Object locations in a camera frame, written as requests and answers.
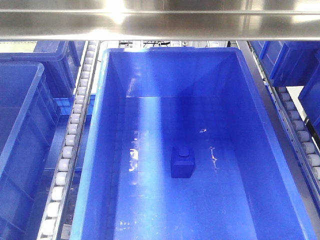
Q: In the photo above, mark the blue plastic block part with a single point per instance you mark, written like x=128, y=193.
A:
x=182, y=162

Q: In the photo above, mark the steel shelf crossbar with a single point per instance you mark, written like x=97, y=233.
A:
x=160, y=20

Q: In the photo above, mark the large blue plastic bin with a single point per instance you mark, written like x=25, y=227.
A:
x=152, y=100

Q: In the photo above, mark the blue bin rear left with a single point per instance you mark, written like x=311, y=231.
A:
x=61, y=60

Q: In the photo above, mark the blue bin left neighbour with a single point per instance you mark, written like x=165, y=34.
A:
x=28, y=120

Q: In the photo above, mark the blue bin neighbour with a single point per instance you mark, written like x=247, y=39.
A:
x=28, y=120
x=287, y=63

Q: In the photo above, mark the blue bin right neighbour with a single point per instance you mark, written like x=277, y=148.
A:
x=287, y=63

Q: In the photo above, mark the white roller track right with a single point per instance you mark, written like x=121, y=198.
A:
x=304, y=147

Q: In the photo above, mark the white roller track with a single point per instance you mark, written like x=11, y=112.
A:
x=304, y=147
x=51, y=224

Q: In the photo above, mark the white roller track left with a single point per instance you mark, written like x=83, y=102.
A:
x=51, y=224

